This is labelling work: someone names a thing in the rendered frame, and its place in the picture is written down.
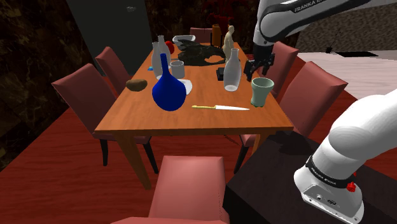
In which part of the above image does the red upholstered chair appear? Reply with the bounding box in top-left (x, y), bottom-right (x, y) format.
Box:
top-left (233, 60), bottom-right (349, 175)
top-left (109, 155), bottom-right (231, 224)
top-left (189, 27), bottom-right (215, 44)
top-left (260, 41), bottom-right (300, 99)
top-left (94, 46), bottom-right (133, 95)
top-left (51, 62), bottom-right (160, 175)

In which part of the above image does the clear glass bottle vase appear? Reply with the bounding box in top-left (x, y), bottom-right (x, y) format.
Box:
top-left (223, 48), bottom-right (242, 92)

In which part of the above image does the tan human figure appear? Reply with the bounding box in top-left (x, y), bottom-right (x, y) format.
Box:
top-left (222, 25), bottom-right (236, 64)

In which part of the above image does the pale green cup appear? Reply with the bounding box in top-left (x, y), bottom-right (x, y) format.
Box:
top-left (250, 77), bottom-right (275, 108)

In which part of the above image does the orange vase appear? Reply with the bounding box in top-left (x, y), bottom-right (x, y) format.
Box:
top-left (211, 24), bottom-right (223, 48)

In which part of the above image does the dark creature sculpture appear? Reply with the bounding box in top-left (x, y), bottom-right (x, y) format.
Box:
top-left (177, 39), bottom-right (227, 67)

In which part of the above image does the white plate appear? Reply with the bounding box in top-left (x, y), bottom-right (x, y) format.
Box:
top-left (156, 74), bottom-right (193, 95)

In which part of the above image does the white bowl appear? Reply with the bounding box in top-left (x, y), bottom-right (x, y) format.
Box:
top-left (172, 34), bottom-right (197, 51)

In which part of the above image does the wooden dining table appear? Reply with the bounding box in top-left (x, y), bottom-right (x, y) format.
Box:
top-left (94, 41), bottom-right (295, 191)

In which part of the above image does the grey cup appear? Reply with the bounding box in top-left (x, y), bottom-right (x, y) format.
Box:
top-left (169, 60), bottom-right (186, 80)

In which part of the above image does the red apple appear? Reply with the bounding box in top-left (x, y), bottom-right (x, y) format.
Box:
top-left (164, 40), bottom-right (176, 55)

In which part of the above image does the grey glass bottle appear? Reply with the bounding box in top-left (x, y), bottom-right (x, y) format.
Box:
top-left (157, 34), bottom-right (172, 68)
top-left (151, 41), bottom-right (164, 79)

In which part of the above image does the blue round vase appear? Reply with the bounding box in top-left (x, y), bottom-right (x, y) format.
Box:
top-left (151, 53), bottom-right (188, 112)

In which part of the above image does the white kitchen counter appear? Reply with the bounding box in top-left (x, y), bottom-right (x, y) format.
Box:
top-left (294, 29), bottom-right (397, 101)

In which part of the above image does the brown potato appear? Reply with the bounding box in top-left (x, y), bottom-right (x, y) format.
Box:
top-left (125, 78), bottom-right (149, 92)

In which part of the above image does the dark robot stand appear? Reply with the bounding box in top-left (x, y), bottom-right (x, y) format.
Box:
top-left (222, 130), bottom-right (397, 224)

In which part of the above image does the dark grey door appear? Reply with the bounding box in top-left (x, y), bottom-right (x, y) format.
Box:
top-left (66, 0), bottom-right (154, 77)

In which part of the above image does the yellow handled knife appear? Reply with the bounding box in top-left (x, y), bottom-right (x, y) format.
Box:
top-left (191, 104), bottom-right (251, 111)

